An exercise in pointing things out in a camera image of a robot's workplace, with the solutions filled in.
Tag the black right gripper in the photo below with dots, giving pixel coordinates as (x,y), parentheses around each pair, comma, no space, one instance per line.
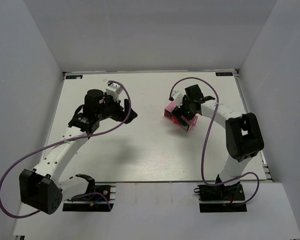
(184,113)

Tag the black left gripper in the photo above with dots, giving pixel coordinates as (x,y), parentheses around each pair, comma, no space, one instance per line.
(120,113)

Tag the pink plastic bin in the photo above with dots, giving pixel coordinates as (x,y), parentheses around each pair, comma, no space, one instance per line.
(167,113)

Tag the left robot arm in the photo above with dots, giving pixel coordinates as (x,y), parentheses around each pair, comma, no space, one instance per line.
(41,187)

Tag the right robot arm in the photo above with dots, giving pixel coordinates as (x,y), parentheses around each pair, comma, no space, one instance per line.
(243,136)

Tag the right blue table label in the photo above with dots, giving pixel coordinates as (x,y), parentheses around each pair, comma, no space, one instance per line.
(223,74)

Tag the blue table label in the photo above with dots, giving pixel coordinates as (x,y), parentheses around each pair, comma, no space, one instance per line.
(223,74)
(73,77)

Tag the left blue table label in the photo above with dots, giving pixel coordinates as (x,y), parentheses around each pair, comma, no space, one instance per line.
(73,77)

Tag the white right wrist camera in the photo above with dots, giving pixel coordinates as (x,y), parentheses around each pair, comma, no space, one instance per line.
(177,97)

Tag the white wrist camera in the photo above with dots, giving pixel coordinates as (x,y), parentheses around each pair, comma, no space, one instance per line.
(177,97)
(114,89)

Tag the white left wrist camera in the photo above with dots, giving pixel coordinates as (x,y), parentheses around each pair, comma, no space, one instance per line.
(114,89)

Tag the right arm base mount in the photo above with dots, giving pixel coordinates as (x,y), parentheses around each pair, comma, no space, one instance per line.
(221,199)

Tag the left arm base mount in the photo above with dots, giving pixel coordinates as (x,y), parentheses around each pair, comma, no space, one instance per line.
(101,199)

